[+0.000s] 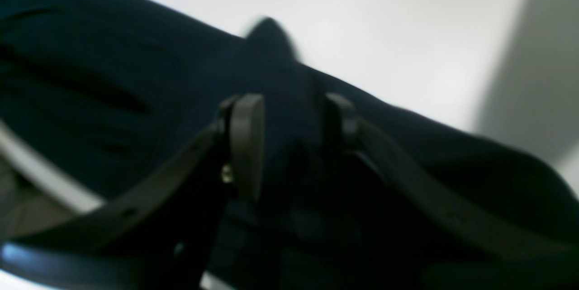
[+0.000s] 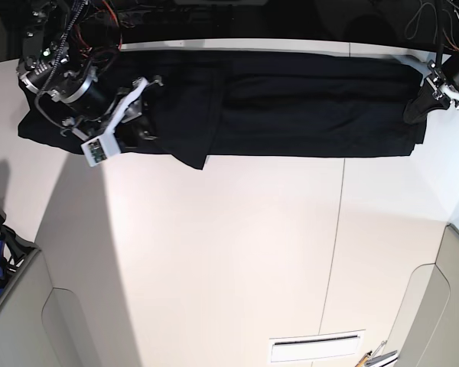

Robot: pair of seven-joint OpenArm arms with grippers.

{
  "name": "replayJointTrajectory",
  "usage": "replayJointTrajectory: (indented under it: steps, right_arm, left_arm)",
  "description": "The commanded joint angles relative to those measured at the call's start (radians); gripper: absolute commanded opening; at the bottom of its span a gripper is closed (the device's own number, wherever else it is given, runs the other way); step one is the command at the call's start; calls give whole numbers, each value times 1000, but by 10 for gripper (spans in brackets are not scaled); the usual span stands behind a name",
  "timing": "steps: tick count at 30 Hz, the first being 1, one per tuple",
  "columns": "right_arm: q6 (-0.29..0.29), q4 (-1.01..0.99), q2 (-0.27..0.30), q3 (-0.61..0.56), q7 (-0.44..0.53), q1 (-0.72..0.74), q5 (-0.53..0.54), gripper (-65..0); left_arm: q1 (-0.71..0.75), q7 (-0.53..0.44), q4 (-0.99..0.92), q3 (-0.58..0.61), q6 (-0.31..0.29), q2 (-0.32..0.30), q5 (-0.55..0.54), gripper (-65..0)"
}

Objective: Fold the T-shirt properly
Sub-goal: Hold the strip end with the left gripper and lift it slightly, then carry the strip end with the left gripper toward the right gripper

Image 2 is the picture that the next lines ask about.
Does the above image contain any right grey partition panel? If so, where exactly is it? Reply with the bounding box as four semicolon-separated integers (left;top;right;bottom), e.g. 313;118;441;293
384;225;459;366

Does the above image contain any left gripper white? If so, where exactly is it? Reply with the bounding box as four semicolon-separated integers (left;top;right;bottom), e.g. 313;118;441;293
401;55;459;125

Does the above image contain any yellow pencil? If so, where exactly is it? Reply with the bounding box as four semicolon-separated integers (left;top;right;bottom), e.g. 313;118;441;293
355;340;387;367

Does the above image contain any table cable slot cover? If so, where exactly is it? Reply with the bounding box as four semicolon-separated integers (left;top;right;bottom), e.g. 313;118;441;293
268;330;365;364

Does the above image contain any grey partition panel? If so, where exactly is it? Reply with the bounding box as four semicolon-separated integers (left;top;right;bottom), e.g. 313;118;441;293
384;225;459;366
0;249;102;367

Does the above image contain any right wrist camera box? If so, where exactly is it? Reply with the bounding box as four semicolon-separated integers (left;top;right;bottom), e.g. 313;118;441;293
81;132;121;167

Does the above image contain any left grey partition panel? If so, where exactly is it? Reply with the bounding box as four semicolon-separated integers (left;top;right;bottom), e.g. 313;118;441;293
0;249;102;367

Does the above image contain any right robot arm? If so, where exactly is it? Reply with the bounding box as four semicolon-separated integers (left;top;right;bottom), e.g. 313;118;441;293
17;1;162;154

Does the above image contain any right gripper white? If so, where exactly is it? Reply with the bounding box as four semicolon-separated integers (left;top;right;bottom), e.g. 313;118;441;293
60;76;164;151

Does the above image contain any grey cable bundle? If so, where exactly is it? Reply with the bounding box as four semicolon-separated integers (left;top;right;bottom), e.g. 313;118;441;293
405;0;444;41

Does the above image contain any black T-shirt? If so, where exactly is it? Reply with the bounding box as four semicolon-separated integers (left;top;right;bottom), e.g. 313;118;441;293
16;49;429;171

